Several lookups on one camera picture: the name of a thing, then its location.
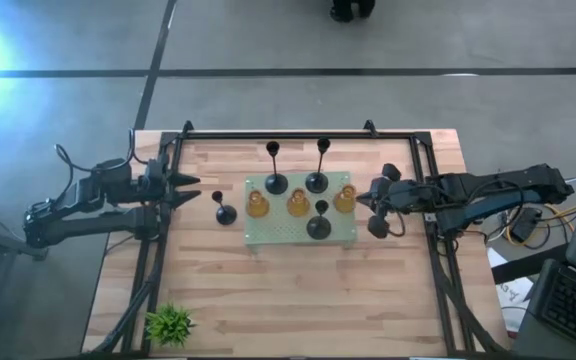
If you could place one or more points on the white printed paper sheet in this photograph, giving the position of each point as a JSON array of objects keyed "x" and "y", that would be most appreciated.
[{"x": 510, "y": 300}]

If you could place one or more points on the small green artificial plant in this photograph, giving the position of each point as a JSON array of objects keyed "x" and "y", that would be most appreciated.
[{"x": 168, "y": 326}]

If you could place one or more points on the person's foot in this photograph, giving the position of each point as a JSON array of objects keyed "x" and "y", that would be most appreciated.
[
  {"x": 364, "y": 7},
  {"x": 342, "y": 11}
]

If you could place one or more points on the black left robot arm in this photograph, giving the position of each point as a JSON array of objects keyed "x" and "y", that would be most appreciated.
[{"x": 98, "y": 225}]

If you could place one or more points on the amber wide-cup glass candle holder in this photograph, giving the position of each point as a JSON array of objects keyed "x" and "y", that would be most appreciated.
[{"x": 257, "y": 207}]

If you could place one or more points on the green perforated metal tray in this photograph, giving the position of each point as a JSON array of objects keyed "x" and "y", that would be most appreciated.
[{"x": 278, "y": 230}]

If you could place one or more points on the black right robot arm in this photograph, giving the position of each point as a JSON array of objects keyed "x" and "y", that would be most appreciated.
[{"x": 493, "y": 192}]

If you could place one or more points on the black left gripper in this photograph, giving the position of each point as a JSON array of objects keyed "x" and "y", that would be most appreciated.
[{"x": 155, "y": 187}]

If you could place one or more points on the tall black metal candlestick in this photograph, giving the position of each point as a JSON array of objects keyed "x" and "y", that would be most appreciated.
[
  {"x": 316, "y": 183},
  {"x": 276, "y": 185}
]

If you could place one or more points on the black power adapter box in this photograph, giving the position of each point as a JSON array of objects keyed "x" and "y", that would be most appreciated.
[{"x": 525, "y": 227}]

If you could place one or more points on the amber twisted glass candle holder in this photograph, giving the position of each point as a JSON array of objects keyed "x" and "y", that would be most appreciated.
[{"x": 345, "y": 201}]

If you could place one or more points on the black aluminium rig frame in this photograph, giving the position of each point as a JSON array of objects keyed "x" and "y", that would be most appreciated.
[{"x": 238, "y": 135}]

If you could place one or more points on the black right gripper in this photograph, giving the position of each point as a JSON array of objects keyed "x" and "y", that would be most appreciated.
[{"x": 398, "y": 197}]

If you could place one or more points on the amber bell-shaped glass candle holder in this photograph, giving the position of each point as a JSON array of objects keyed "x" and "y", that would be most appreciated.
[{"x": 298, "y": 205}]

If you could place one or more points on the short black metal candlestick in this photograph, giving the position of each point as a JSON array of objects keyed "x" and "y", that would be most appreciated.
[
  {"x": 318, "y": 228},
  {"x": 226, "y": 215}
]

